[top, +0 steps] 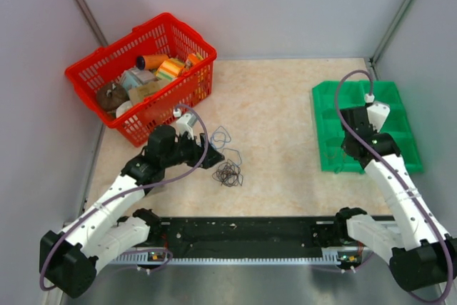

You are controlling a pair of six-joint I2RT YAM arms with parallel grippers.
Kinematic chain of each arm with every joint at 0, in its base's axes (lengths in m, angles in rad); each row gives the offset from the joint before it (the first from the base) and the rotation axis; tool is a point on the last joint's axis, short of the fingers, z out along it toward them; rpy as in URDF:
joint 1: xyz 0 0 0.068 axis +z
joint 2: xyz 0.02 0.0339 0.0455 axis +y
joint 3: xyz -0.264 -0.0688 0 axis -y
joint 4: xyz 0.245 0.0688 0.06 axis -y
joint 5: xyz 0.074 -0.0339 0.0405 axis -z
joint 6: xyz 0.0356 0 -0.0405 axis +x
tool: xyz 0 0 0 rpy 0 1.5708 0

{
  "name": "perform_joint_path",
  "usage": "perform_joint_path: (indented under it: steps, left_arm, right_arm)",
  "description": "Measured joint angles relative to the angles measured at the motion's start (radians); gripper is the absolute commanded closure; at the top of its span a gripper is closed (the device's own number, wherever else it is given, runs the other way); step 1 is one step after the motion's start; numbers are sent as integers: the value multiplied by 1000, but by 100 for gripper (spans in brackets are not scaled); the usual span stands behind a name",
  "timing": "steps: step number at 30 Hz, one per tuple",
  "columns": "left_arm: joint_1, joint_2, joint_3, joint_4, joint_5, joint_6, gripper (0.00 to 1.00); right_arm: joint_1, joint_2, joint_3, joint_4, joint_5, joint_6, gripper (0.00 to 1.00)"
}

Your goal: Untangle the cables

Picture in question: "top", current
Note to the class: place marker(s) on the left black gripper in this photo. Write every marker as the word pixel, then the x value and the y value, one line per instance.
pixel 212 157

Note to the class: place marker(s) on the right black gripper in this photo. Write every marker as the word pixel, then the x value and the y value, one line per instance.
pixel 342 143

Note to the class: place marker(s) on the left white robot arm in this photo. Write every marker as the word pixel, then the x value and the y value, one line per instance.
pixel 71 259

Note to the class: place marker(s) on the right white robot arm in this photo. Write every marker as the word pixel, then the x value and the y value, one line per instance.
pixel 422 253

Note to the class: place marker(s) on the green compartment tray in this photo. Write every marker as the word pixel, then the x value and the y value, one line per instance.
pixel 330 133

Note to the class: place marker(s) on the brown cardboard box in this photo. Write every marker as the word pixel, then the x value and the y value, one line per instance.
pixel 139 93

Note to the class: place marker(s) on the yellow striped sponge pack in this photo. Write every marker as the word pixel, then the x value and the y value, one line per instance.
pixel 170 69

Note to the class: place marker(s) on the orange snack packet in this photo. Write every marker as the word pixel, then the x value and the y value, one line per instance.
pixel 192 60

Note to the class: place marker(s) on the white round lid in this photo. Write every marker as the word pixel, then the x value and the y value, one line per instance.
pixel 123 108

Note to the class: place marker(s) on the pale blue box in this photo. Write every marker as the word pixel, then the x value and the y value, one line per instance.
pixel 135 77

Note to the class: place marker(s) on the brown round bun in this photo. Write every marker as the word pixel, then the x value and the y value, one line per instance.
pixel 111 96

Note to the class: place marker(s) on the red plastic shopping basket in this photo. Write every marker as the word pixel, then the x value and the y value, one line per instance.
pixel 163 34

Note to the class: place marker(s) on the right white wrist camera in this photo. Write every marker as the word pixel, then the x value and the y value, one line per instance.
pixel 377 112

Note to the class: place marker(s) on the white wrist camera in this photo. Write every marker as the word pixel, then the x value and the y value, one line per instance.
pixel 377 112
pixel 185 123

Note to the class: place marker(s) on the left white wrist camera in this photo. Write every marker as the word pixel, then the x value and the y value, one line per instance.
pixel 185 123

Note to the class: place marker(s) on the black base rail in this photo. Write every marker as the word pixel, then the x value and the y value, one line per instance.
pixel 278 237

